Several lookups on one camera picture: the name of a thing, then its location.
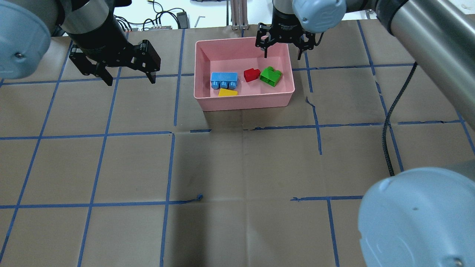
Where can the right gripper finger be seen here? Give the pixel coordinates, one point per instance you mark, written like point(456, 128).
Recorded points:
point(263, 38)
point(302, 47)

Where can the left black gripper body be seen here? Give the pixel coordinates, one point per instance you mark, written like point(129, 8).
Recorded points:
point(97, 37)

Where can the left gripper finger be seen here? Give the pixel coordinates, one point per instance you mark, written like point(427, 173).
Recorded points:
point(83, 64)
point(142, 57)

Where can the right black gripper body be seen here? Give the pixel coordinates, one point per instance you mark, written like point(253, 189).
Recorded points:
point(285, 23)

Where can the green two-stud block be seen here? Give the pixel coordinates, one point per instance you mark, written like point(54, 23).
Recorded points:
point(270, 76)

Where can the red single-stud block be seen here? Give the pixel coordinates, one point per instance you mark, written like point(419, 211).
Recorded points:
point(251, 74)

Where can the blue three-stud block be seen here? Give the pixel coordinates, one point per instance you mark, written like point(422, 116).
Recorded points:
point(224, 80)

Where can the yellow two-stud block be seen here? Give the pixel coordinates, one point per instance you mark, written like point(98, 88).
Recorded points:
point(227, 92)

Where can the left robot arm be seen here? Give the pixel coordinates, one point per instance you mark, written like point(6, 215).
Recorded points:
point(27, 27)

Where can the pink plastic box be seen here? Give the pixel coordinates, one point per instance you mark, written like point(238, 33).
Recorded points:
point(237, 55)

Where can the black power adapter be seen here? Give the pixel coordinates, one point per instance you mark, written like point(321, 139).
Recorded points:
point(183, 20)

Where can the aluminium frame post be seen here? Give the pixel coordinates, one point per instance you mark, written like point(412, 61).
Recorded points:
point(239, 14)

